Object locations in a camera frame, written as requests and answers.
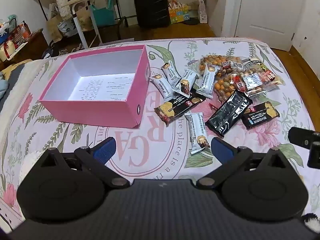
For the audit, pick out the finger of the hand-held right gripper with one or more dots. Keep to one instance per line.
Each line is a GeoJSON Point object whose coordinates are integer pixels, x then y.
{"type": "Point", "coordinates": [300, 136]}
{"type": "Point", "coordinates": [315, 157]}

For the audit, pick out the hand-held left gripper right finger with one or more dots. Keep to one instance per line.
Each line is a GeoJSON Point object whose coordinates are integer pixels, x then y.
{"type": "Point", "coordinates": [222, 150]}

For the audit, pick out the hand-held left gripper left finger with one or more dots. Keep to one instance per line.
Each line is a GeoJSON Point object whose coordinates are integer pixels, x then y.
{"type": "Point", "coordinates": [105, 150]}

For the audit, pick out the white snack bar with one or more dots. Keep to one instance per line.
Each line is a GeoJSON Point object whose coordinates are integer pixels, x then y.
{"type": "Point", "coordinates": [207, 80]}
{"type": "Point", "coordinates": [170, 73]}
{"type": "Point", "coordinates": [185, 82]}
{"type": "Point", "coordinates": [163, 87]}
{"type": "Point", "coordinates": [197, 132]}

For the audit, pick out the glossy black snack packet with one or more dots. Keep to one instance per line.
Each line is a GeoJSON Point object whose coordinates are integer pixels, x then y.
{"type": "Point", "coordinates": [228, 113]}

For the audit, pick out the pink cardboard box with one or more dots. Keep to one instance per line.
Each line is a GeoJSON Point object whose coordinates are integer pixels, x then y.
{"type": "Point", "coordinates": [100, 112]}

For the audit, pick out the black cracker packet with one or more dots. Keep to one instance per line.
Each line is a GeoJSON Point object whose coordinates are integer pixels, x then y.
{"type": "Point", "coordinates": [176, 107]}
{"type": "Point", "coordinates": [260, 116]}

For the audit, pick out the clear bag of orange nuts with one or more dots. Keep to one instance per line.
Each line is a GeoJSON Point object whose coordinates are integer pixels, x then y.
{"type": "Point", "coordinates": [225, 86]}

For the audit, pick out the red label nut bag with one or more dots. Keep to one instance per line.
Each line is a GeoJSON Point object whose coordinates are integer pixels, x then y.
{"type": "Point", "coordinates": [257, 81]}

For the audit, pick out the white label nut bag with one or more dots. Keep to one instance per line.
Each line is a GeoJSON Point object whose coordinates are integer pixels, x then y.
{"type": "Point", "coordinates": [255, 63]}

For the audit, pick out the clear bag of mixed nuts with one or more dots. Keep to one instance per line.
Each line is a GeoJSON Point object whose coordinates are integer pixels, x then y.
{"type": "Point", "coordinates": [221, 62]}

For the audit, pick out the small red packet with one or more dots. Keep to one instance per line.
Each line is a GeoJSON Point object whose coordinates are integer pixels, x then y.
{"type": "Point", "coordinates": [213, 107]}

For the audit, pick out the floral bedsheet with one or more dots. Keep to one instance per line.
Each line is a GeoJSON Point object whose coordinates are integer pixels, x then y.
{"type": "Point", "coordinates": [155, 152]}

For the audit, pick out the black white fluffy cloth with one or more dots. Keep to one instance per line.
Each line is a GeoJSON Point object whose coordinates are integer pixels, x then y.
{"type": "Point", "coordinates": [311, 221]}

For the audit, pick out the grey duvet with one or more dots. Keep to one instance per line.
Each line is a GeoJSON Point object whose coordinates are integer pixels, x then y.
{"type": "Point", "coordinates": [11, 85]}

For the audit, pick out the light blue cloth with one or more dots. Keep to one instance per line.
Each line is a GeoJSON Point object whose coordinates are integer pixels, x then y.
{"type": "Point", "coordinates": [2, 85]}

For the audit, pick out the wooden nightstand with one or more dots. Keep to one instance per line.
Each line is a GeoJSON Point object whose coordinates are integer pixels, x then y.
{"type": "Point", "coordinates": [32, 47]}

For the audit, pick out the white door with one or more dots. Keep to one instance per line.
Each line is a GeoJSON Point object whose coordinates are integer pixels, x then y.
{"type": "Point", "coordinates": [270, 10]}

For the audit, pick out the brown paper bag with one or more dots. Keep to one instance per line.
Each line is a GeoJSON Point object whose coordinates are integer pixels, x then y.
{"type": "Point", "coordinates": [53, 28]}
{"type": "Point", "coordinates": [83, 18]}

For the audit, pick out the black round floor object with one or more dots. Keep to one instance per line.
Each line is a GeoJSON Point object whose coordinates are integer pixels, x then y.
{"type": "Point", "coordinates": [192, 21]}

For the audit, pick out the teal shopping bag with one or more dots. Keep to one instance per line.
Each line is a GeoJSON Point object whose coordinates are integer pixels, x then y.
{"type": "Point", "coordinates": [103, 13]}

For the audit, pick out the white bag with red ribbon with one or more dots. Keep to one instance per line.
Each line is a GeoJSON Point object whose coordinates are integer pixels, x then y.
{"type": "Point", "coordinates": [10, 50]}

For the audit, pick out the white plastic bag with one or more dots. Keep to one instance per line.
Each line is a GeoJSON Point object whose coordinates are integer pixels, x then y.
{"type": "Point", "coordinates": [203, 12]}

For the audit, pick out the colourful cardboard box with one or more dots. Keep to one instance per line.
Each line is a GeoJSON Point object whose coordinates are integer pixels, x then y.
{"type": "Point", "coordinates": [182, 13]}

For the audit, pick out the black suitcase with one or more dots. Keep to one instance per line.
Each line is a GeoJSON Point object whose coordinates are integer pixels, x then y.
{"type": "Point", "coordinates": [151, 5]}

